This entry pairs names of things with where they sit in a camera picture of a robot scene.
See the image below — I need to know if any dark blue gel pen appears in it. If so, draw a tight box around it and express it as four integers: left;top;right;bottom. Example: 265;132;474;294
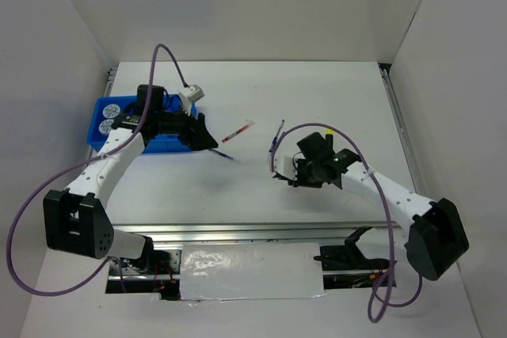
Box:
209;149;234;161

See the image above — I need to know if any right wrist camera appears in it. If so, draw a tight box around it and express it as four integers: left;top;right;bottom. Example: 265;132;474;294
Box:
274;156;297;180

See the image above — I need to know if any yellow cap black highlighter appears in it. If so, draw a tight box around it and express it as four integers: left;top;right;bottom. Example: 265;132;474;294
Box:
325;129;334;148

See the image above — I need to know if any purple cable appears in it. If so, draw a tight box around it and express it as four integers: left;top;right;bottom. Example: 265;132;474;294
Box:
6;43;187;298
268;122;423;323

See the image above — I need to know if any blue grip ballpoint pen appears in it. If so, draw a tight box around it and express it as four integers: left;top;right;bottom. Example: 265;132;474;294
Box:
269;119;285;153

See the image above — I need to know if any white foil cover plate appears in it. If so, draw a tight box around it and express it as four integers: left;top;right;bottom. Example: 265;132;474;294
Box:
180;242;325;301

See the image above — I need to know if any blue plastic divided bin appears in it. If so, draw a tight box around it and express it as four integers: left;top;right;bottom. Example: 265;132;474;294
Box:
87;96;191;154

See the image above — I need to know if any aluminium rail frame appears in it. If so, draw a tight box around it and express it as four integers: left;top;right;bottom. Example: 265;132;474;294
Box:
106;61;417;241

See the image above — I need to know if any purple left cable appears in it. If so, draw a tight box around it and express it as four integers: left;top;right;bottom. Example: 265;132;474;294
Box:
6;43;187;298

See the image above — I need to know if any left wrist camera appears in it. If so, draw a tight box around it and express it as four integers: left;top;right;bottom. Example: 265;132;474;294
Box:
178;85;204;116

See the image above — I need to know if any red gel pen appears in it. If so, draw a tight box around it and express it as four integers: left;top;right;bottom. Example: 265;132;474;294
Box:
221;120;255;143

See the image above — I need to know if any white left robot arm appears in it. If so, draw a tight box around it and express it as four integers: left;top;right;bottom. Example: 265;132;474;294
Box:
43;85;218;274

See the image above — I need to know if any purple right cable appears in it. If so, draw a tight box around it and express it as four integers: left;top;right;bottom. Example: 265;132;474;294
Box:
268;122;423;323

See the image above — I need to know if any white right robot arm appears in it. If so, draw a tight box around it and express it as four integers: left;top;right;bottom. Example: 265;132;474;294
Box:
269;132;470;281

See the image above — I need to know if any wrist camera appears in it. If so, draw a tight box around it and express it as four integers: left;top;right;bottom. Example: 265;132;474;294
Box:
274;156;297;180
178;85;204;116

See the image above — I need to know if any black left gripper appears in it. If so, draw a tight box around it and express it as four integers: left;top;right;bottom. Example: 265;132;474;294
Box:
154;101;219;151

